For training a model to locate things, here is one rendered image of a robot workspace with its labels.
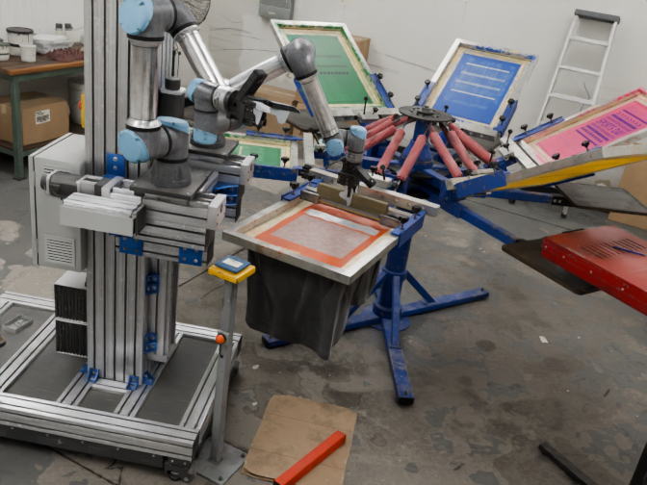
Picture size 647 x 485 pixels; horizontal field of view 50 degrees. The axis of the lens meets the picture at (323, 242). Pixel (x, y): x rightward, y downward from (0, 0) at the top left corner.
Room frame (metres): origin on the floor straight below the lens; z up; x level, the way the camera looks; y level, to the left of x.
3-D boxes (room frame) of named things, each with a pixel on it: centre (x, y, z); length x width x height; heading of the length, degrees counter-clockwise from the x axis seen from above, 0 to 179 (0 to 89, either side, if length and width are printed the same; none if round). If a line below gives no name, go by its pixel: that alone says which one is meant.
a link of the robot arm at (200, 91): (2.13, 0.42, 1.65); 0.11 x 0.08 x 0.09; 60
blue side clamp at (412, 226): (2.93, -0.37, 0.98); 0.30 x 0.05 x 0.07; 156
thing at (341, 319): (2.69, -0.18, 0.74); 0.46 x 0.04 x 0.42; 156
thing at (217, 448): (2.36, 0.33, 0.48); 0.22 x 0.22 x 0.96; 66
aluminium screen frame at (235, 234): (2.82, -0.01, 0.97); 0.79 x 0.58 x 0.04; 156
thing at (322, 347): (2.56, 0.11, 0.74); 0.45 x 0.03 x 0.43; 66
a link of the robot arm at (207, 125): (2.14, 0.41, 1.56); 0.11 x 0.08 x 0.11; 150
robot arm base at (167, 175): (2.37, 0.58, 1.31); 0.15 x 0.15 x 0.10
